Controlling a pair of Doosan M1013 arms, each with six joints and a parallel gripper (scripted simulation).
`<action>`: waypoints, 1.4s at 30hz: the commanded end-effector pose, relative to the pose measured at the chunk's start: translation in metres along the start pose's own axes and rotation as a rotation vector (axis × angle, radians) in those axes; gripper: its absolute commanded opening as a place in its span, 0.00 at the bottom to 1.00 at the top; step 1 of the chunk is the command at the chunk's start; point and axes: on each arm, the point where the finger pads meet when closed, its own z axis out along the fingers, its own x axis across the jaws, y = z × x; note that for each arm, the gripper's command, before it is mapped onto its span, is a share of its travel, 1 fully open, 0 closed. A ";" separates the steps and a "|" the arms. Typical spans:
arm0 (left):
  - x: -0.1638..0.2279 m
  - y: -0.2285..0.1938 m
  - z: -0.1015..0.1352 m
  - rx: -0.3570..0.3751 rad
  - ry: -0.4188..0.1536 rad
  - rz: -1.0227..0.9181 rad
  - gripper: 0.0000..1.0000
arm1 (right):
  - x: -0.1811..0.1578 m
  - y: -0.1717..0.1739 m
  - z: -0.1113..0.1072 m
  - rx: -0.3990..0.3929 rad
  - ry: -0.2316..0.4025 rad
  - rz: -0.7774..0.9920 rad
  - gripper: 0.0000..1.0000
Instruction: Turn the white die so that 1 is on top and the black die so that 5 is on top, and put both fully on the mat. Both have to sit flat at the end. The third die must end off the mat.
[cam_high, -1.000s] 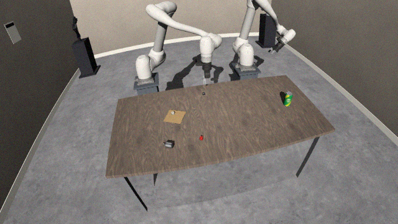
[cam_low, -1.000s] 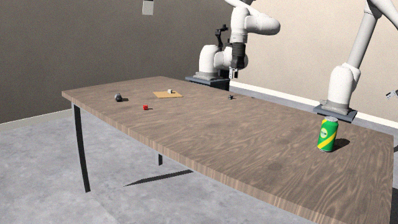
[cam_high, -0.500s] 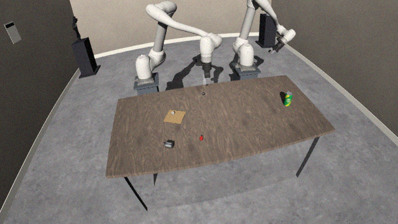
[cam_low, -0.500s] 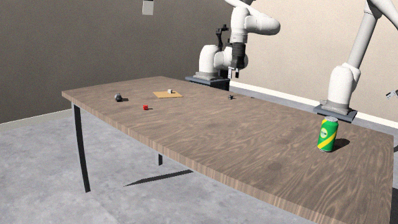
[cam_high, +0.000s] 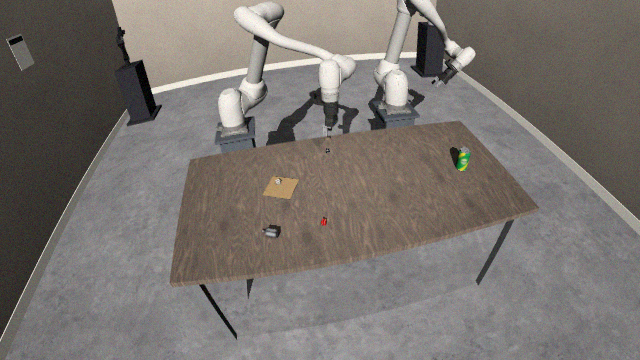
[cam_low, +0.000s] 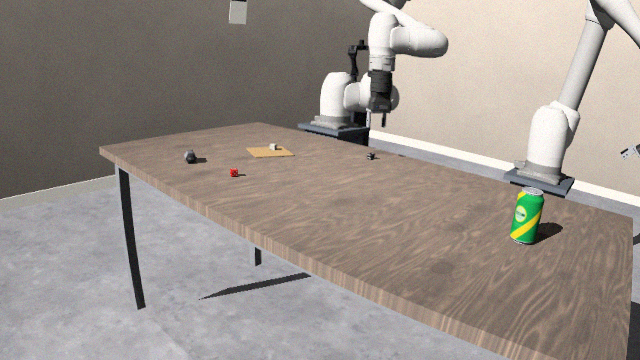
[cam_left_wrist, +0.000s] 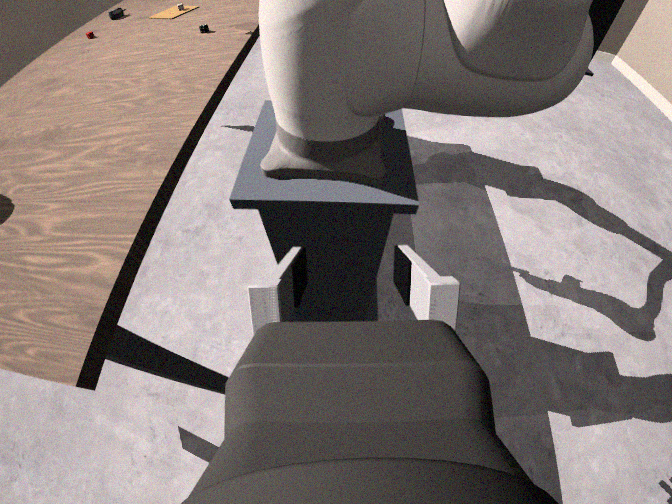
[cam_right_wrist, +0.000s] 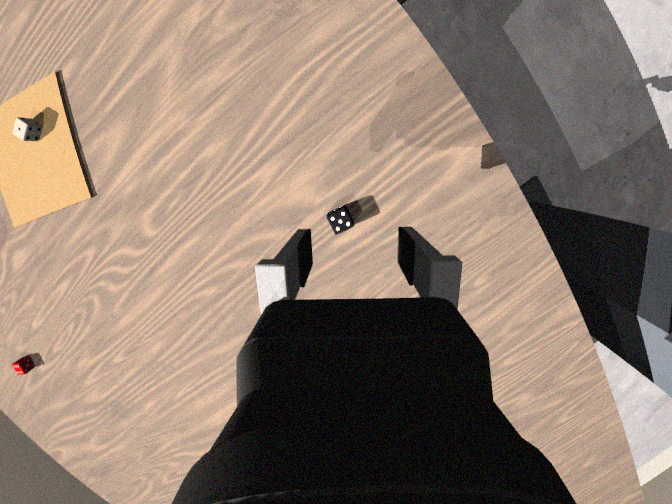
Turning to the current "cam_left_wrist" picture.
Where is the tan square mat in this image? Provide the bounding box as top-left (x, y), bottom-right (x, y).
top-left (148, 6), bottom-right (199, 19)

